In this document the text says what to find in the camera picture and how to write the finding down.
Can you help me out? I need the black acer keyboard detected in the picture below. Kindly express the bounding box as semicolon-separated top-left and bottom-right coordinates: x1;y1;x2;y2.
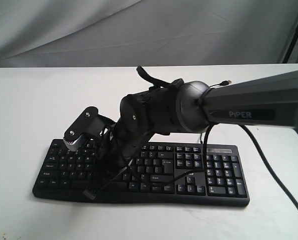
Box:
32;139;250;207

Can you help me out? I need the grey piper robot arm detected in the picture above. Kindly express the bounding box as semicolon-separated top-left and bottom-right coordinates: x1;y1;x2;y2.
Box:
84;67;298;199

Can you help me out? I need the grey fabric backdrop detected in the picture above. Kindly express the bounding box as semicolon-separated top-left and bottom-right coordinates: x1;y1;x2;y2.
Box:
0;0;291;67

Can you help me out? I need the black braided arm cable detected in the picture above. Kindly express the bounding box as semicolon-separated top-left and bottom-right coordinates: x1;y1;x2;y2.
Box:
238;124;298;240

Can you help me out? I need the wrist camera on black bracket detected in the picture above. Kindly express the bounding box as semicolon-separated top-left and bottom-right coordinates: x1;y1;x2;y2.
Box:
63;106;115;152

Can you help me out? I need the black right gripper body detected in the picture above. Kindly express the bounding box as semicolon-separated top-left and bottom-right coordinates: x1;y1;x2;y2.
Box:
93;119;151;178

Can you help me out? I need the black keyboard usb cable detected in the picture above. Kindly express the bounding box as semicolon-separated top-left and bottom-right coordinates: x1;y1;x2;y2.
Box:
196;79;233;151

